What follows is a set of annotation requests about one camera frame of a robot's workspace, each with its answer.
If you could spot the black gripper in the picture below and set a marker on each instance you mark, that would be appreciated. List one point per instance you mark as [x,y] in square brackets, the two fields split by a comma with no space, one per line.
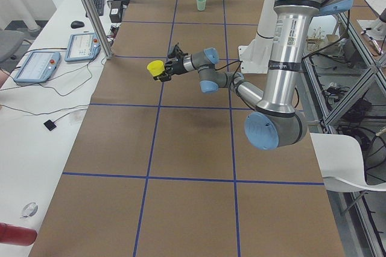
[177,67]

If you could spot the yellow plastic cup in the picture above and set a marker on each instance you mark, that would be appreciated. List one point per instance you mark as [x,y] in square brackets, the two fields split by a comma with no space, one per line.
[156,68]

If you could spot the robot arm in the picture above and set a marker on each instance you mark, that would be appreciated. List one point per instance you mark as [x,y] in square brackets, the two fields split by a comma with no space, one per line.
[274,122]

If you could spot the green plastic cup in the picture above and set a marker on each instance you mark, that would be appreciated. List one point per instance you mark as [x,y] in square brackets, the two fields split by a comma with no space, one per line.
[201,5]

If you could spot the black box on table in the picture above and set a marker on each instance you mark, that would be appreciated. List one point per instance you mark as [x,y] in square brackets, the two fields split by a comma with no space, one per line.
[116,12]

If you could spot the far blue teach pendant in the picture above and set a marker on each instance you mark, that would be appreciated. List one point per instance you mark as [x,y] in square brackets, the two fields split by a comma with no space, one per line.
[82,47]

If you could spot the blue teach pendant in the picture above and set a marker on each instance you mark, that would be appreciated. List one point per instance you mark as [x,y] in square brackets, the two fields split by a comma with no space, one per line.
[38,67]
[82,47]

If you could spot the black keyboard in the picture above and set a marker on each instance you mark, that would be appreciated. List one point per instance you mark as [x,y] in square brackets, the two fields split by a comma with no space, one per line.
[97,1]

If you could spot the brown paper table mat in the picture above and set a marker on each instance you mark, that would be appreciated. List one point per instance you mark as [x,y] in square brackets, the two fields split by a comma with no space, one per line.
[161,169]

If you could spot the black computer mouse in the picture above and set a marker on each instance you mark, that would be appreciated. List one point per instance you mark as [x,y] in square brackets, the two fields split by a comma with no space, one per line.
[77,24]

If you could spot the near blue teach pendant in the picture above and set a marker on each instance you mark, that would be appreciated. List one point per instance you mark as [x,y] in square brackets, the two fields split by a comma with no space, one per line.
[38,67]

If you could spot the small black square pad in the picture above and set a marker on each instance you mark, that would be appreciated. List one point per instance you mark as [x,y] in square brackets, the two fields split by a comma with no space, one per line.
[50,125]

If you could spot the white chair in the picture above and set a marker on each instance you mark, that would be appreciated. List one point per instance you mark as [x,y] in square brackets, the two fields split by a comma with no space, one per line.
[340,161]

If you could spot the clear plastic tape roll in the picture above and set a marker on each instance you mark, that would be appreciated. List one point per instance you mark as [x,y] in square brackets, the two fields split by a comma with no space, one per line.
[29,210]

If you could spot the red cylinder bottle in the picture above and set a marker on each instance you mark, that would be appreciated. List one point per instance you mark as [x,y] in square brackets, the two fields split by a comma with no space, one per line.
[15,235]

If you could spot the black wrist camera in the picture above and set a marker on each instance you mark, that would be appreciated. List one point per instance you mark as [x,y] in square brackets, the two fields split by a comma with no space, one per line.
[175,52]

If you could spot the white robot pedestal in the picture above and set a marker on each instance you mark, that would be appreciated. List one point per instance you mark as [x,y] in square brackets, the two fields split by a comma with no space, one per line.
[266,26]

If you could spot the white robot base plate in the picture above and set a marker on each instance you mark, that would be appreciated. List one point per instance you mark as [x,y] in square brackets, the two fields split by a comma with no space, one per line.
[254,59]

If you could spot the aluminium frame post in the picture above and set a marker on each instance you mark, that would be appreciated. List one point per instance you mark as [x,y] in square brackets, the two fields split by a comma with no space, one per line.
[97,27]

